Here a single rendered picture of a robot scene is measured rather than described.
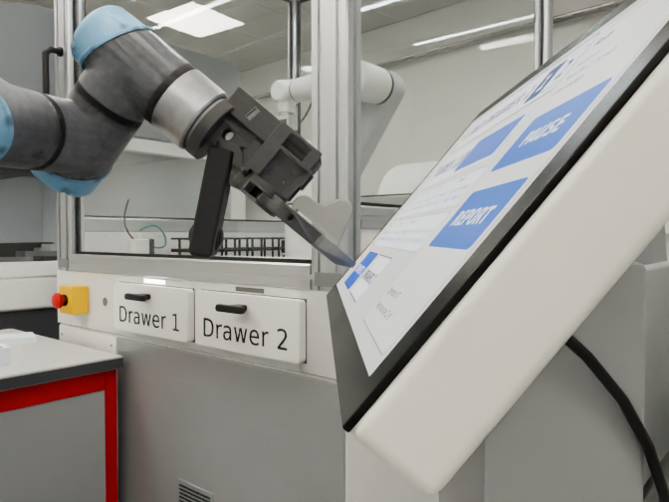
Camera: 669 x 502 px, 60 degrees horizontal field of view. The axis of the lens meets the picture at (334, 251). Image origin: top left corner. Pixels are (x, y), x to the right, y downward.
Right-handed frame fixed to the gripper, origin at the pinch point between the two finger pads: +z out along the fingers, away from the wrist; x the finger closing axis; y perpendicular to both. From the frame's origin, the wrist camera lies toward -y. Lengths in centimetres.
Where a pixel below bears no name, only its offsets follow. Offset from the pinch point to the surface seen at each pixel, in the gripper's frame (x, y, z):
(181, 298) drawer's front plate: 59, -28, -17
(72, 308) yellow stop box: 85, -53, -39
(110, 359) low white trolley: 72, -52, -22
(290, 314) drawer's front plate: 38.8, -13.0, 1.3
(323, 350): 36.2, -13.7, 9.3
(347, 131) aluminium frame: 33.0, 16.6, -10.9
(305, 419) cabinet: 38.9, -25.5, 15.2
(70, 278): 95, -51, -47
